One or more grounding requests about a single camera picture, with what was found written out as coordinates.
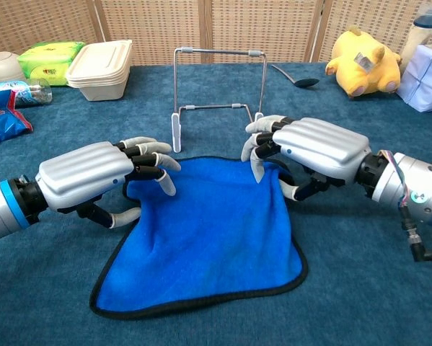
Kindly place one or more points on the teal tablecloth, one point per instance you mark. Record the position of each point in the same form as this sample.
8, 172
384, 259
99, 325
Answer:
363, 288

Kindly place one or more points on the blue microfiber towel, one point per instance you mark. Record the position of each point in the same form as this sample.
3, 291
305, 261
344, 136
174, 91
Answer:
208, 245

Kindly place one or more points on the green tissue pack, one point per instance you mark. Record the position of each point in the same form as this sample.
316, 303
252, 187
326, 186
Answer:
46, 57

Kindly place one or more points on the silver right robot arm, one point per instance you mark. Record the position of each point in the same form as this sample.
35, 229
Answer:
425, 194

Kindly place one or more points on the clear bottle with blue label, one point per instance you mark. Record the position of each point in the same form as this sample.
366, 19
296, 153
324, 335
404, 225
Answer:
31, 93

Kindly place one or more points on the wooden rattan folding screen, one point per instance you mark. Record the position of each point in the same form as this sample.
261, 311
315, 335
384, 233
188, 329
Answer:
158, 29

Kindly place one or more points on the beige lidded food container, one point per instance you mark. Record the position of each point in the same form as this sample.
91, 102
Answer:
100, 68

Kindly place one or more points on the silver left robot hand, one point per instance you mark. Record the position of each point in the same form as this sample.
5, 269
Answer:
82, 169

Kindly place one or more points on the baby bottle with blue cap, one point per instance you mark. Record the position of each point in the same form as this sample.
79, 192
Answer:
417, 39

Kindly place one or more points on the beige upturned bowl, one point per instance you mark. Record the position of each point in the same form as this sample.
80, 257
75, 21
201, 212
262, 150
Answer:
3, 66

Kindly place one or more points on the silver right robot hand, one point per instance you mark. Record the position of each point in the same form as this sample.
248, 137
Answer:
324, 147

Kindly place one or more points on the yellow plush toy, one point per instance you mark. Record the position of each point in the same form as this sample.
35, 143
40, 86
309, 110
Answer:
360, 75

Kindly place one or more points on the pale lavender wrapped box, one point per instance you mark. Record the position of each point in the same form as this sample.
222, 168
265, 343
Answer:
425, 83

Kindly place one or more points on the black spoon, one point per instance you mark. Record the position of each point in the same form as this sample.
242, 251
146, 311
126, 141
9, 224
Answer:
307, 83

